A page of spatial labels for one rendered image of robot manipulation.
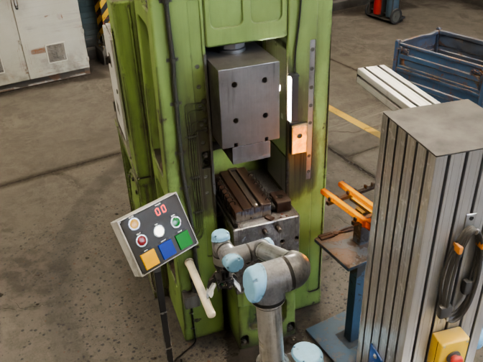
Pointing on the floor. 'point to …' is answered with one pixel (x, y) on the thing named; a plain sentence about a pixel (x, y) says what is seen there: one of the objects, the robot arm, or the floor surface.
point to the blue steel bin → (442, 65)
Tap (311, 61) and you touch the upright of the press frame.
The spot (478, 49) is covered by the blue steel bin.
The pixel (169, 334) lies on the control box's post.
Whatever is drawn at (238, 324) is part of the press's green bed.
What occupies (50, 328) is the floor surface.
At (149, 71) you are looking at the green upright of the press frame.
